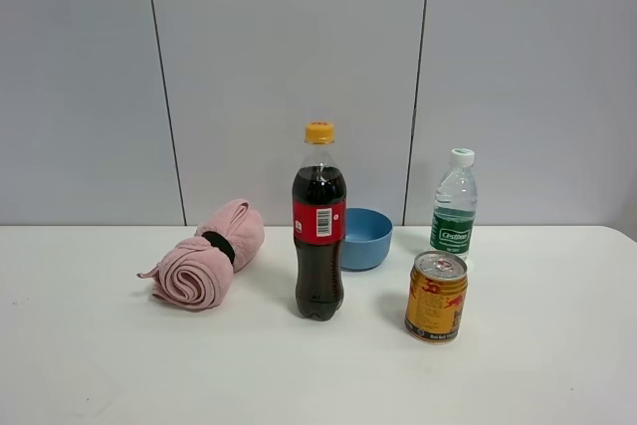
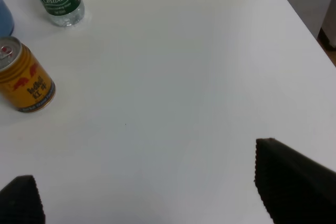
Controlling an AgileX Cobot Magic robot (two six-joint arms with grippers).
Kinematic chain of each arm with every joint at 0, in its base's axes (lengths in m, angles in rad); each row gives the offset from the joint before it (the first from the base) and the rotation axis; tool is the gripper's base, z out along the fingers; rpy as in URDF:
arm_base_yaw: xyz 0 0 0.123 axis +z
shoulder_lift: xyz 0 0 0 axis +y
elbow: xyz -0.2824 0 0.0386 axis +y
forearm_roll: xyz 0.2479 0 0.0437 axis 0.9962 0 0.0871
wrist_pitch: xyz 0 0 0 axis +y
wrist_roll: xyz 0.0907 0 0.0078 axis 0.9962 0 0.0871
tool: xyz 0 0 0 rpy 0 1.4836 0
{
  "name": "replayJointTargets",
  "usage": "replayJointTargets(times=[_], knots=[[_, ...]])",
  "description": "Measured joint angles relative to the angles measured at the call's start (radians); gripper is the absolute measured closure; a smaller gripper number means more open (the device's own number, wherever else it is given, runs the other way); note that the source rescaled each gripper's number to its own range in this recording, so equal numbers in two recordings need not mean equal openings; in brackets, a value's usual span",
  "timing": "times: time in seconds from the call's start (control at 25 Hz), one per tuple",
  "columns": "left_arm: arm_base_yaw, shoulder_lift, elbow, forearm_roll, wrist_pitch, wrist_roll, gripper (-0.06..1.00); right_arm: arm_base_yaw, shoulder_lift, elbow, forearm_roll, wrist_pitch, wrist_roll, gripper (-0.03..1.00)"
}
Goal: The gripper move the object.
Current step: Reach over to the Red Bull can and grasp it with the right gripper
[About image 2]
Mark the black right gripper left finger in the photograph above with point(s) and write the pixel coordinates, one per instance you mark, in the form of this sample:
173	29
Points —
21	202

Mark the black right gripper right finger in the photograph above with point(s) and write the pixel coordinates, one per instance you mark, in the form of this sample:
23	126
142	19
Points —
292	187

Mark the gold Red Bull can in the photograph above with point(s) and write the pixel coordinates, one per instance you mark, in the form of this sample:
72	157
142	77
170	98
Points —
25	84

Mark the blue plastic bowl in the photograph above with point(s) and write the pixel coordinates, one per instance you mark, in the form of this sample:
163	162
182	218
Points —
6	20

